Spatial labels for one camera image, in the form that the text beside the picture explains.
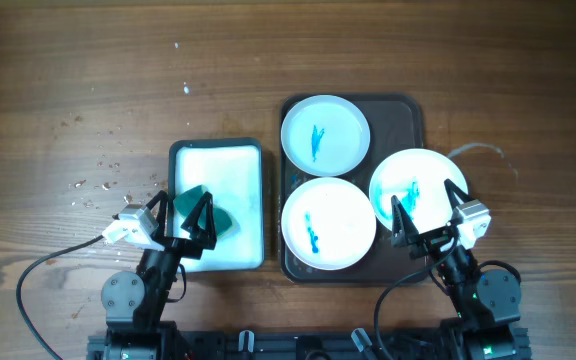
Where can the brown plastic tray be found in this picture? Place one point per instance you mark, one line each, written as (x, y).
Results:
(396, 123)

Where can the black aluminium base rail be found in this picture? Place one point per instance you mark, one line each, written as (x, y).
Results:
(308, 345)

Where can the green yellow sponge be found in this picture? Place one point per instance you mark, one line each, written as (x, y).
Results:
(184, 204)

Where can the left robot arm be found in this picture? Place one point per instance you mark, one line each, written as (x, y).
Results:
(134, 301)

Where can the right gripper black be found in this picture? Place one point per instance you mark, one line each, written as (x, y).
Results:
(431, 240)

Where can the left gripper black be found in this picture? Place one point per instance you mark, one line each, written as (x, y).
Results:
(199, 242)

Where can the white plate blue smear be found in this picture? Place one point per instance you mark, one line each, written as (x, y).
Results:
(416, 177)

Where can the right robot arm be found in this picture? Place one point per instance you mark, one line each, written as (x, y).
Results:
(486, 296)

